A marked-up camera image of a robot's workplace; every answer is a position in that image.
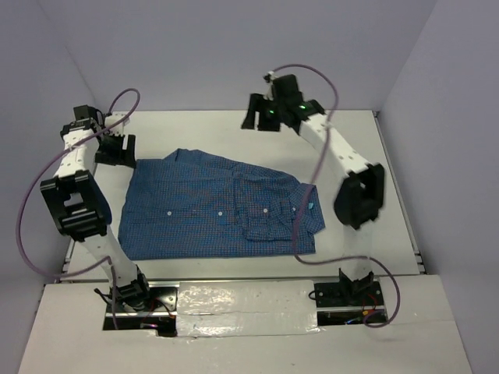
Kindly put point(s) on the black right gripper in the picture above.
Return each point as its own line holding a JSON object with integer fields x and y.
{"x": 257, "y": 104}

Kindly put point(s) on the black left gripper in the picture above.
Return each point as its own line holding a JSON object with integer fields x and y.
{"x": 123, "y": 157}

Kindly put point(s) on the blue checkered long sleeve shirt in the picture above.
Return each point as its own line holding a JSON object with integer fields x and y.
{"x": 193, "y": 204}

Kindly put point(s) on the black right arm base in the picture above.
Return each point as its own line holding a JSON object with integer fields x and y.
{"x": 349, "y": 302}

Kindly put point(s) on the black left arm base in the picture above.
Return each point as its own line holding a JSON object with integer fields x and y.
{"x": 158, "y": 314}

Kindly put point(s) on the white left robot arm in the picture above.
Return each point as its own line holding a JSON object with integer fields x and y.
{"x": 79, "y": 208}

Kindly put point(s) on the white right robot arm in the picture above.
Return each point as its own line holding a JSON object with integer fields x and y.
{"x": 360, "y": 194}

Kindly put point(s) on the white taped cover sheet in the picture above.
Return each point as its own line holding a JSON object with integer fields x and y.
{"x": 245, "y": 309}

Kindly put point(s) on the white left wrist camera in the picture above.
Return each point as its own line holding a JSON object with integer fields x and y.
{"x": 115, "y": 124}

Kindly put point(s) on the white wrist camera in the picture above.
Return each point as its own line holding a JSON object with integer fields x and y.
{"x": 269, "y": 80}
{"x": 115, "y": 124}

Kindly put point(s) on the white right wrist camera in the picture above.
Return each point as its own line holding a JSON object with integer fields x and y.
{"x": 269, "y": 80}

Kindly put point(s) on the aluminium table edge rail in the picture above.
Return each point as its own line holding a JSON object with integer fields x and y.
{"x": 408, "y": 224}

